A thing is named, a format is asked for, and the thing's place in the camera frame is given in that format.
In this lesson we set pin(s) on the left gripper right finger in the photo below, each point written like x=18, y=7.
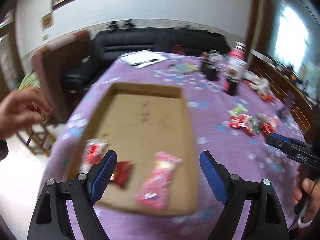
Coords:
x=265, y=220

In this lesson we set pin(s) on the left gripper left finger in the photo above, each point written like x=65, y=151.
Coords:
x=50, y=219

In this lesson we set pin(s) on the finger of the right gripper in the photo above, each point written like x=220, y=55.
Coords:
x=286, y=144

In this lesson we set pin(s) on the white red snack sachet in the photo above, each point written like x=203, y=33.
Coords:
x=94, y=152

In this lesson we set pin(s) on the dark red foil candy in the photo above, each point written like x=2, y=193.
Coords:
x=122, y=173

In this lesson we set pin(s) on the long pink candy packet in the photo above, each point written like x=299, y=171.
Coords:
x=154, y=192

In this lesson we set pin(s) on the green white pastry packet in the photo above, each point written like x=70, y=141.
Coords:
x=238, y=110

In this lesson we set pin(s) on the person's right hand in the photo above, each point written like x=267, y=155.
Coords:
x=312, y=190

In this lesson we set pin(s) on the person's left hand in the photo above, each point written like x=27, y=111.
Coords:
x=19, y=110

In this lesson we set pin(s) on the grey phone stand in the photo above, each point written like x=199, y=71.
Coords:
x=284, y=112

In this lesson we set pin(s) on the red plastic bag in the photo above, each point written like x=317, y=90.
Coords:
x=267, y=97

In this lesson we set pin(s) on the wooden sideboard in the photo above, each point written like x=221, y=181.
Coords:
x=281, y=86

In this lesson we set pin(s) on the purple floral tablecloth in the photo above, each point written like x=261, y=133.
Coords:
x=200, y=124

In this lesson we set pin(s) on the white work gloves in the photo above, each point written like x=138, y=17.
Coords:
x=258, y=84

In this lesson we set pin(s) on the wooden stool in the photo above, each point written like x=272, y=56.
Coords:
x=38, y=141

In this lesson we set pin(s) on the front black tea canister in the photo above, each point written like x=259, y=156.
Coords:
x=231, y=86

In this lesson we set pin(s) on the black tea canister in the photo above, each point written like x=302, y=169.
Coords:
x=210, y=65
x=231, y=86

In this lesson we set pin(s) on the middle black tea canister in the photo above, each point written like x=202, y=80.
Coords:
x=210, y=65

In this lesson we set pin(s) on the cardboard tray box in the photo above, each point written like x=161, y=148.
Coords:
x=139, y=120

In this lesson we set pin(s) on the small notebook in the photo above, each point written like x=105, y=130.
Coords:
x=184, y=68

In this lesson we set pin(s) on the green floral blanket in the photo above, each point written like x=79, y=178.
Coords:
x=30, y=80

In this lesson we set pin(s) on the red bag on sofa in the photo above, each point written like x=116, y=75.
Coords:
x=177, y=49

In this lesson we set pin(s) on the brown armchair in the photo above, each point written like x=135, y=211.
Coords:
x=51, y=61

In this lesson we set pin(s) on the white paper stack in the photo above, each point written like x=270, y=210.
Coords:
x=143, y=58

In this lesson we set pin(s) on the black leather sofa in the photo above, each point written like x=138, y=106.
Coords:
x=107, y=46

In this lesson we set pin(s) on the left black device on sofa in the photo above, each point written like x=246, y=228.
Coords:
x=113, y=26

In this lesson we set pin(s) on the black device on sofa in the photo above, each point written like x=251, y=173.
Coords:
x=128, y=25
x=113, y=26

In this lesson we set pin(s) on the right black device on sofa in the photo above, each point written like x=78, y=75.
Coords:
x=128, y=25

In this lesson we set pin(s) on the wall plaque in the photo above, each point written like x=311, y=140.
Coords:
x=47, y=21

